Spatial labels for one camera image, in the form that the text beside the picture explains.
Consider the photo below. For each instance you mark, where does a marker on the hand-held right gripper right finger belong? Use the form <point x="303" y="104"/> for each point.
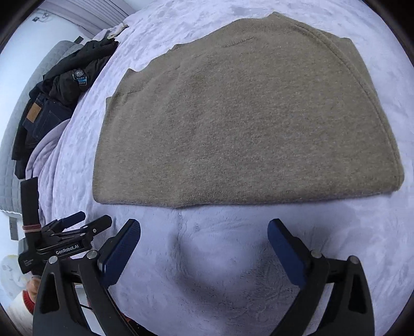
<point x="286" y="252"/>

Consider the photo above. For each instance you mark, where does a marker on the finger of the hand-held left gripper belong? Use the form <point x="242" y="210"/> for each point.
<point x="93" y="227"/>
<point x="69" y="220"/>

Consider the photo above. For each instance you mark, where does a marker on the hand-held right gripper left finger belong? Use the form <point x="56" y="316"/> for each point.
<point x="121" y="250"/>

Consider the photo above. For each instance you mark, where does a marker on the brown knitted sweater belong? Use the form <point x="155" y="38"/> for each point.
<point x="242" y="122"/>

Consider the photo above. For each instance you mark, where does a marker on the person's left forearm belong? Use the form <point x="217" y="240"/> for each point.
<point x="19" y="310"/>

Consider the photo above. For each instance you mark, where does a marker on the pile of dark unfolded clothes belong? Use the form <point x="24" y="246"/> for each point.
<point x="90" y="61"/>

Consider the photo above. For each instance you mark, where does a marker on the person's left hand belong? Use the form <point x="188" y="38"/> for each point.
<point x="33" y="287"/>

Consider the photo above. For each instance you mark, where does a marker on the red rubber band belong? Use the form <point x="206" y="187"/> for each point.
<point x="32" y="228"/>

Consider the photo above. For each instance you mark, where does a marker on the lilac fleece blanket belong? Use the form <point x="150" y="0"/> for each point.
<point x="226" y="258"/>

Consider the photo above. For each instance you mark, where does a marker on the grey quilted headboard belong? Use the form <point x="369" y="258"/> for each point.
<point x="6" y="181"/>

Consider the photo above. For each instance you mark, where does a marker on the dark blue jeans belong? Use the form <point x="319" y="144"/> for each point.
<point x="48" y="116"/>

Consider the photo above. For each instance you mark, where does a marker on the small cream cloth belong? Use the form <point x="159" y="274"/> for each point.
<point x="116" y="30"/>

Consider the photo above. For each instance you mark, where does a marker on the grey pleated curtain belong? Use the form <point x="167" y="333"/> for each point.
<point x="97" y="16"/>

